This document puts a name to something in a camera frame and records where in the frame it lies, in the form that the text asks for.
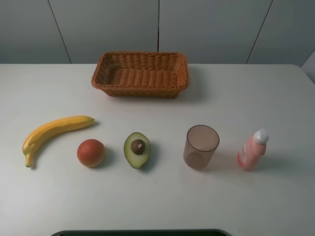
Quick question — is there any halved green avocado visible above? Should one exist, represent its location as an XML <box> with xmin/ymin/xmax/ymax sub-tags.
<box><xmin>124</xmin><ymin>132</ymin><xmax>151</xmax><ymax>169</ymax></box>

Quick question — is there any red orange tomato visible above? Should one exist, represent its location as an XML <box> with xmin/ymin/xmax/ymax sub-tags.
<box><xmin>77</xmin><ymin>139</ymin><xmax>105</xmax><ymax>168</ymax></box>

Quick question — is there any pink bottle white cap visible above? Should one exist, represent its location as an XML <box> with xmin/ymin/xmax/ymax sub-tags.
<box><xmin>237</xmin><ymin>129</ymin><xmax>269</xmax><ymax>171</ymax></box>

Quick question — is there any yellow banana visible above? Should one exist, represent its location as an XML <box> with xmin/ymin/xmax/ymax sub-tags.
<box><xmin>22</xmin><ymin>116</ymin><xmax>95</xmax><ymax>168</ymax></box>

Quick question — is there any translucent brown plastic cup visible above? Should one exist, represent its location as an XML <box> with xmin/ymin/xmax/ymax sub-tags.
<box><xmin>183</xmin><ymin>125</ymin><xmax>220</xmax><ymax>169</ymax></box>

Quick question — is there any black tray edge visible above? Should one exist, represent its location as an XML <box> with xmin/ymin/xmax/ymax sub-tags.
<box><xmin>52</xmin><ymin>229</ymin><xmax>231</xmax><ymax>236</ymax></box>

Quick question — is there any brown wicker basket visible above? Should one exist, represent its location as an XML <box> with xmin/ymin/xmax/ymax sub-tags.
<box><xmin>91</xmin><ymin>52</ymin><xmax>189</xmax><ymax>98</ymax></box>

